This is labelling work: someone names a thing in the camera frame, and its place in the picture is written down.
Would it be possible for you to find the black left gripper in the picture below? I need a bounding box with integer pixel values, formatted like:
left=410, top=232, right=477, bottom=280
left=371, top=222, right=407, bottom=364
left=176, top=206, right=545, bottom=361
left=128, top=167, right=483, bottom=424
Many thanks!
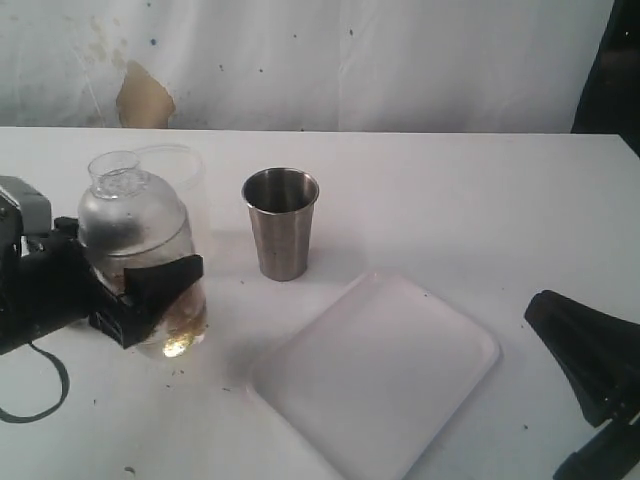
left=1, top=215, right=204, bottom=354

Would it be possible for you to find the clear plastic shaker lid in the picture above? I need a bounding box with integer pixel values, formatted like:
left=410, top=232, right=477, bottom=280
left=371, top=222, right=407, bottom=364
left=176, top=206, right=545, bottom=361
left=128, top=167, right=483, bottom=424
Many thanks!
left=78, top=150, right=195, bottom=263

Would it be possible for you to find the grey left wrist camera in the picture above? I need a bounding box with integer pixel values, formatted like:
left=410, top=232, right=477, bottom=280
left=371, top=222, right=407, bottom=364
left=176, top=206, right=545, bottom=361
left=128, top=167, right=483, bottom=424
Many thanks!
left=1, top=175, right=52, bottom=265

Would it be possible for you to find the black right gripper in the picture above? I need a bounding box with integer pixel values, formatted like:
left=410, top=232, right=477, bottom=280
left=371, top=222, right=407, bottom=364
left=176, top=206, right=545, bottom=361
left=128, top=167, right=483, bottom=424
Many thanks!
left=524, top=290, right=639, bottom=479

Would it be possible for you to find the clear plastic container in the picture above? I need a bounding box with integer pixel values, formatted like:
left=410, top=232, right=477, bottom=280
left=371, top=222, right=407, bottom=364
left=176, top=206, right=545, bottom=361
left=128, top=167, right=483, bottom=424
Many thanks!
left=133, top=144, right=205, bottom=191

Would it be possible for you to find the white plastic tray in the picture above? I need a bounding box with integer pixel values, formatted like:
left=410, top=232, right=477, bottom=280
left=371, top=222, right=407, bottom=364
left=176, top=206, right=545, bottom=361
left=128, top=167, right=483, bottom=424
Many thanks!
left=250, top=271, right=500, bottom=479

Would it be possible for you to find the clear plastic shaker body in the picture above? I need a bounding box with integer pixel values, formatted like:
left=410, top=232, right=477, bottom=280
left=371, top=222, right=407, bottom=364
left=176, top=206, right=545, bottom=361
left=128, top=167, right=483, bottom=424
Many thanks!
left=87, top=226, right=207, bottom=359

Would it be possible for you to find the stainless steel cup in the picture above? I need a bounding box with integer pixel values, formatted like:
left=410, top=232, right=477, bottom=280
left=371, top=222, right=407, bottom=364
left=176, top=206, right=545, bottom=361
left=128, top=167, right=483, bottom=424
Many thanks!
left=241, top=167, right=320, bottom=282

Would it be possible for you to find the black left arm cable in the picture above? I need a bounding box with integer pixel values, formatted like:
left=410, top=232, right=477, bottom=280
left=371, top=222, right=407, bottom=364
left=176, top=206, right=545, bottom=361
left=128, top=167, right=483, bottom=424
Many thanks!
left=0, top=339, right=70, bottom=424

